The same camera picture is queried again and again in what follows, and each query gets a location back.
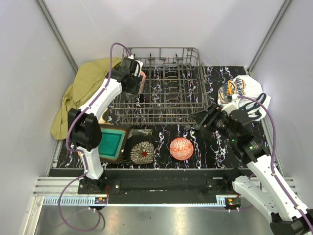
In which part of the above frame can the teal square ceramic dish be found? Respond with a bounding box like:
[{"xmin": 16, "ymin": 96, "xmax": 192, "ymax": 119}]
[{"xmin": 98, "ymin": 124, "xmax": 131, "ymax": 164}]

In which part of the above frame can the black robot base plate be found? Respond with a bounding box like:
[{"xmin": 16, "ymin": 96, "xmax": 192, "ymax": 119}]
[{"xmin": 78, "ymin": 169, "xmax": 251, "ymax": 206}]

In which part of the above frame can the white printed t-shirt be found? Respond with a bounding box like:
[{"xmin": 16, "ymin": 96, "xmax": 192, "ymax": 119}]
[{"xmin": 217, "ymin": 75, "xmax": 271, "ymax": 122}]

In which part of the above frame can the olive green cloth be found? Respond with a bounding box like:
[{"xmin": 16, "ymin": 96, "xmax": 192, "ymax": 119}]
[{"xmin": 50, "ymin": 57, "xmax": 110, "ymax": 140}]

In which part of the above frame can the red patterned bowl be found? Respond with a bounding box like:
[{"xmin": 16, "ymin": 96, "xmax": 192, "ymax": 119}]
[{"xmin": 169, "ymin": 137, "xmax": 194, "ymax": 161}]

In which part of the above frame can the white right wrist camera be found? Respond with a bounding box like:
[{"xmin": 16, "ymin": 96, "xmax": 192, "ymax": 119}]
[{"xmin": 225, "ymin": 94, "xmax": 240, "ymax": 106}]

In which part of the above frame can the pink skull pattern mug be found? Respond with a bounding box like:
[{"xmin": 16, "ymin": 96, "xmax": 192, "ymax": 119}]
[{"xmin": 138, "ymin": 71, "xmax": 146, "ymax": 94}]

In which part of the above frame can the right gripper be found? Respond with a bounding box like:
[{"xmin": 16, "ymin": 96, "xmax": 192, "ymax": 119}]
[{"xmin": 188, "ymin": 102, "xmax": 238, "ymax": 142}]

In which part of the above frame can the clear drinking glass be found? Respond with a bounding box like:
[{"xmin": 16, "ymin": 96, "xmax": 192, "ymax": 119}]
[{"xmin": 125, "ymin": 93, "xmax": 138, "ymax": 103}]

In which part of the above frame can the cream round floral plate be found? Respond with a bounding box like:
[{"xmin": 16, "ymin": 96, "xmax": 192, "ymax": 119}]
[{"xmin": 99, "ymin": 108, "xmax": 110, "ymax": 124}]

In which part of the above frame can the black floral square plate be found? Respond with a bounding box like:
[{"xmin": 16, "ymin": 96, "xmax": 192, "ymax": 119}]
[{"xmin": 120, "ymin": 129, "xmax": 155, "ymax": 165}]

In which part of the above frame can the grey wire dish rack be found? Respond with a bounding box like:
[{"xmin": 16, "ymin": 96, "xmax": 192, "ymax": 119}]
[{"xmin": 110, "ymin": 47, "xmax": 208, "ymax": 125}]

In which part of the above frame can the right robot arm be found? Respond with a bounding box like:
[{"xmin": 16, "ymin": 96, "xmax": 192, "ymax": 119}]
[{"xmin": 190, "ymin": 103, "xmax": 313, "ymax": 235}]

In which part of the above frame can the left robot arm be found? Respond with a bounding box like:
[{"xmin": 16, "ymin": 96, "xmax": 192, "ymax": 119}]
[{"xmin": 66, "ymin": 55, "xmax": 144, "ymax": 194}]

